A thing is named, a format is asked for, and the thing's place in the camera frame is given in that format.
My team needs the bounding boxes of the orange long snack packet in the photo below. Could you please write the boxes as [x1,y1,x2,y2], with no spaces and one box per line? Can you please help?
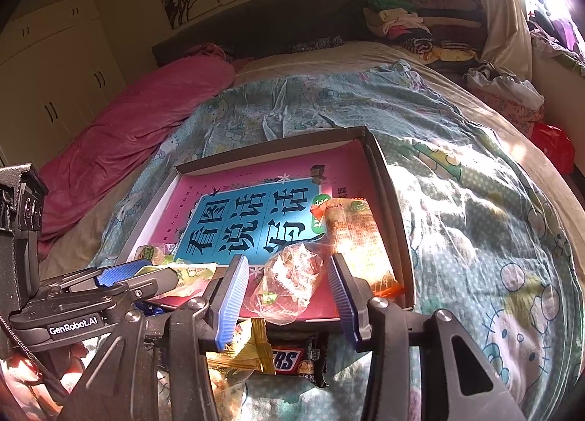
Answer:
[310,198,405,298]

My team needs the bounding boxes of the red plastic bag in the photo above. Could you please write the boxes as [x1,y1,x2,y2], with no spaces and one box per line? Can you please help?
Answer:
[531,123,575,175]

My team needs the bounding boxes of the left hand red nails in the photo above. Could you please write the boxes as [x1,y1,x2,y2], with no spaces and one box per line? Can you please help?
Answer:
[1,343,88,420]

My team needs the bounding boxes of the pink and blue book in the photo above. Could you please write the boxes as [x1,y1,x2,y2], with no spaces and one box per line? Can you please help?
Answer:
[128,128,412,326]

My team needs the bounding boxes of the dark headboard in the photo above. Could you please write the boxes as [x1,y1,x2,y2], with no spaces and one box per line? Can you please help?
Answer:
[152,0,372,68]

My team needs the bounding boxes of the pile of folded clothes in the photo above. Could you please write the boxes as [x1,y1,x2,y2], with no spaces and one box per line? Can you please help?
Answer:
[363,0,488,63]

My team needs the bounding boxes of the pink floral bag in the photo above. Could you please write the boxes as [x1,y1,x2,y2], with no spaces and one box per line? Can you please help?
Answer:
[465,62,544,138]

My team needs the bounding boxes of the Snickers bar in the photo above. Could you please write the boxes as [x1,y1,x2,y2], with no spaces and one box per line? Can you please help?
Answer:
[269,332,329,388]

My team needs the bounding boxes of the clear bag red candy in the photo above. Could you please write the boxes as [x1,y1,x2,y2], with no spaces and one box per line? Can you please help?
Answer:
[248,243,324,326]

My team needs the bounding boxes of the gold long snack packet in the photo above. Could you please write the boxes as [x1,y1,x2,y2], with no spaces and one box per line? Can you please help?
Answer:
[206,318,276,375]

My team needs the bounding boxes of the cream curtain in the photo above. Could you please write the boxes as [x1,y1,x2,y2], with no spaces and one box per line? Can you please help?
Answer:
[481,0,532,80]

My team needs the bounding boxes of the teal cartoon print quilt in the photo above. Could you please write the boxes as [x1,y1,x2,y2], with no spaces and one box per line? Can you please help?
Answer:
[92,60,584,420]

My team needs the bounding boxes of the round green-label pastry packet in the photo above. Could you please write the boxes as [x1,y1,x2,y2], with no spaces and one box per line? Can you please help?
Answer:
[134,244,176,266]

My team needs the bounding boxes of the cream wardrobe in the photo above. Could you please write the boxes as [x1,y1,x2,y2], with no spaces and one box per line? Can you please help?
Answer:
[1,0,126,168]

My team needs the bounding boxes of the pink blanket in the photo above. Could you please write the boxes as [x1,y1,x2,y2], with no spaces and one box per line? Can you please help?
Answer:
[38,44,235,260]

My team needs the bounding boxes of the dark cardboard box tray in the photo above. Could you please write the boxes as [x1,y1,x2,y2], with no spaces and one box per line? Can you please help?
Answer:
[117,127,415,309]

